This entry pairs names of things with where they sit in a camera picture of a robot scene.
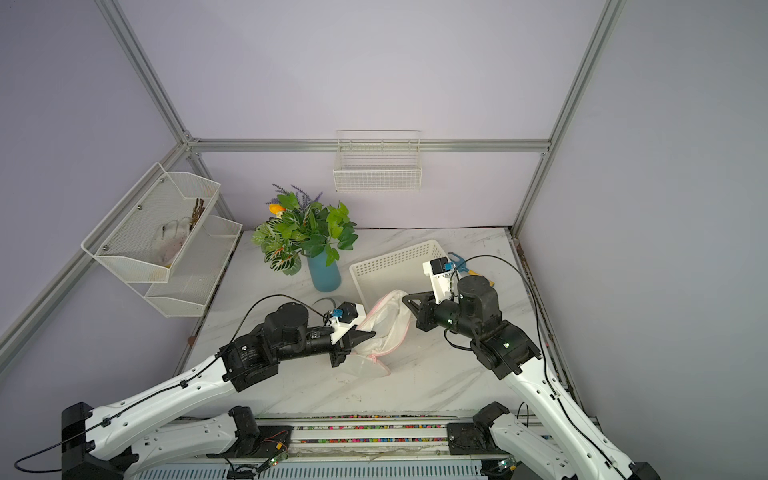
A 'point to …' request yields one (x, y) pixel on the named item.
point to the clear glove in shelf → (168, 239)
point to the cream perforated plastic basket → (401, 270)
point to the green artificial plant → (300, 224)
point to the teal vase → (325, 277)
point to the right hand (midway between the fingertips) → (407, 303)
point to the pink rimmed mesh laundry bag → (390, 320)
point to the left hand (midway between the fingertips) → (369, 333)
